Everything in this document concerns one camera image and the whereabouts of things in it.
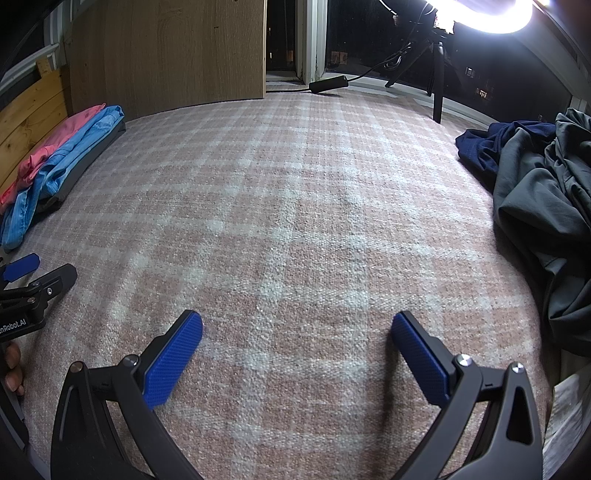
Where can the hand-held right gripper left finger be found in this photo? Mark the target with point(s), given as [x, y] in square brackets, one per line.
[173, 360]

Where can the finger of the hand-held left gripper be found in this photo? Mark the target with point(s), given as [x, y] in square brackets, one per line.
[22, 266]
[57, 277]

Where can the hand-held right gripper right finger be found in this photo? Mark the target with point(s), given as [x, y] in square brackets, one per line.
[422, 360]

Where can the pile of dark blue clothes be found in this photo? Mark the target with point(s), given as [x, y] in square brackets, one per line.
[545, 207]

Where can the person's left hand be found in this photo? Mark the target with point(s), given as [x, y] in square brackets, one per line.
[13, 364]

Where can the blue folded garment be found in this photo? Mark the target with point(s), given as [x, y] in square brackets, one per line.
[60, 175]

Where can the dark grey folded garment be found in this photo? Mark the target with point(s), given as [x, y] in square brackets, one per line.
[85, 161]

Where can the pink folded garment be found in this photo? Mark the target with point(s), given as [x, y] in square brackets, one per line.
[51, 147]

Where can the wooden headboard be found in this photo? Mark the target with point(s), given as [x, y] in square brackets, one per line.
[27, 110]

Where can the pale patterned cloth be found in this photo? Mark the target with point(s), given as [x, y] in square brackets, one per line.
[570, 415]

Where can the navy blue garment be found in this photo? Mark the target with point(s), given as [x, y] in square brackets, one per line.
[498, 147]

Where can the cardboard box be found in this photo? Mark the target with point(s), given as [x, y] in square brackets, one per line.
[161, 55]

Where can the black power adapter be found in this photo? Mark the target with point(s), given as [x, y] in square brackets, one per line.
[328, 84]

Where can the white window frame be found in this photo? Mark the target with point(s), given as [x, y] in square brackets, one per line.
[311, 37]

